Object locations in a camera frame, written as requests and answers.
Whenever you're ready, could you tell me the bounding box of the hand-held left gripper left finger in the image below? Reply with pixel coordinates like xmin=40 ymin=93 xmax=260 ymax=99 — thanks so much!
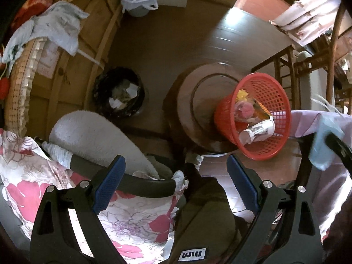
xmin=30 ymin=155 xmax=127 ymax=264

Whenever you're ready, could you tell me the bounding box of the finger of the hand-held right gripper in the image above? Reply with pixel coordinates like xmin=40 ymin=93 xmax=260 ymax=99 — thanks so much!
xmin=325 ymin=133 xmax=352 ymax=171

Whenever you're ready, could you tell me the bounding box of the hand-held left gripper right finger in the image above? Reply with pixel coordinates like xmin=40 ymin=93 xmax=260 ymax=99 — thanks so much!
xmin=227 ymin=154 xmax=323 ymax=264

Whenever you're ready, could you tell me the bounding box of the light blue face mask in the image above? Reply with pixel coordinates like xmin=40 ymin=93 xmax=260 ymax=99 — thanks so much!
xmin=308 ymin=113 xmax=345 ymax=171

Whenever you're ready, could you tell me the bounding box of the red plastic basket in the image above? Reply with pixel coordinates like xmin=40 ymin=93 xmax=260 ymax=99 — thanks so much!
xmin=214 ymin=72 xmax=292 ymax=161

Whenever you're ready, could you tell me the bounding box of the black trash bin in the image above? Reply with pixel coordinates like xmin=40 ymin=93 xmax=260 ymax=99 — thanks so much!
xmin=92 ymin=66 xmax=145 ymax=119

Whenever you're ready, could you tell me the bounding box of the black padded bar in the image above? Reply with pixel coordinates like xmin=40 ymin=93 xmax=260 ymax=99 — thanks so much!
xmin=41 ymin=140 xmax=189 ymax=198

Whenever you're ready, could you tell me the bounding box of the purple tablecloth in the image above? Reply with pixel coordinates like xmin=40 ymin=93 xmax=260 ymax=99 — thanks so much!
xmin=290 ymin=110 xmax=352 ymax=237

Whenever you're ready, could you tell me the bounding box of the white paper cup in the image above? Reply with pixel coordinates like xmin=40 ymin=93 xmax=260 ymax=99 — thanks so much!
xmin=239 ymin=119 xmax=275 ymax=145

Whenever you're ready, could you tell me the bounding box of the white fluffy cushion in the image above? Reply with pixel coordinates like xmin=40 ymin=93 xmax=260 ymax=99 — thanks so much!
xmin=49 ymin=110 xmax=160 ymax=180

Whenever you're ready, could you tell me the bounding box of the wooden chair with grey cushion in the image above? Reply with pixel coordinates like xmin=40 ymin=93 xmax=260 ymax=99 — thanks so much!
xmin=251 ymin=3 xmax=352 ymax=116

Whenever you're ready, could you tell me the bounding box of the crumpled white paper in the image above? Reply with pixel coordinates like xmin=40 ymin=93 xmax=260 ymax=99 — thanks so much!
xmin=108 ymin=85 xmax=138 ymax=108

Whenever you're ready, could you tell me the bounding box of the round wooden stool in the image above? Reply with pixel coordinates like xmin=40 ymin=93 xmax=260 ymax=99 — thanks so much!
xmin=162 ymin=63 xmax=240 ymax=157

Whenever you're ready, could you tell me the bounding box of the pink cloth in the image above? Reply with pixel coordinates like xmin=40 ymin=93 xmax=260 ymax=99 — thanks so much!
xmin=269 ymin=0 xmax=341 ymax=47

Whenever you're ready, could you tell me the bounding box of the pale cloth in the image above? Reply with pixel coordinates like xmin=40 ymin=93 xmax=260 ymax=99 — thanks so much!
xmin=2 ymin=1 xmax=90 ymax=64

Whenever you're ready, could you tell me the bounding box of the red floral blanket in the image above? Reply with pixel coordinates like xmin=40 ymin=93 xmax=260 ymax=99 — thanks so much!
xmin=11 ymin=0 xmax=116 ymax=31

